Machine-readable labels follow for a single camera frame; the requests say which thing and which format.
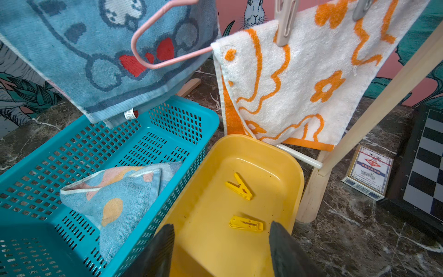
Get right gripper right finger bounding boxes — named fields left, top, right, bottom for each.
left=269, top=222, right=326, bottom=277

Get dark blue towel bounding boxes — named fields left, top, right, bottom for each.
left=1, top=1, right=208, bottom=128

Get blue dotted towel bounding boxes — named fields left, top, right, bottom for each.
left=60, top=162, right=182, bottom=263

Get yellow clothespin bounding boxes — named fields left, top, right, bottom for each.
left=225, top=173, right=253, bottom=201
left=228, top=216, right=264, bottom=233

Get small white red box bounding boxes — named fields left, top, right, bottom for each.
left=342, top=145, right=394, bottom=201

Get wooden clothes rack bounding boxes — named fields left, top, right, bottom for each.
left=176, top=20, right=443, bottom=225

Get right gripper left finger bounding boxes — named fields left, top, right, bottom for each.
left=122, top=224, right=175, bottom=277

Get grey clothespin on cream towel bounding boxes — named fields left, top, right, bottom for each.
left=353, top=0, right=374, bottom=22

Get teal plastic basket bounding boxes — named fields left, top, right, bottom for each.
left=1, top=96, right=219, bottom=277

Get white clothespin on cream towel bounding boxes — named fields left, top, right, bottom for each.
left=274, top=0, right=299, bottom=47

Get checkerboard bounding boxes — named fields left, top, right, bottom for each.
left=380, top=106, right=443, bottom=237

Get cream orange towel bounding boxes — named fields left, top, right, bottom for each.
left=212, top=1, right=428, bottom=151

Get pink hanger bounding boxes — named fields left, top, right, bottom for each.
left=130, top=1, right=212, bottom=70

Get yellow plastic tray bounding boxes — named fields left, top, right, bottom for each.
left=163, top=135, right=305, bottom=277

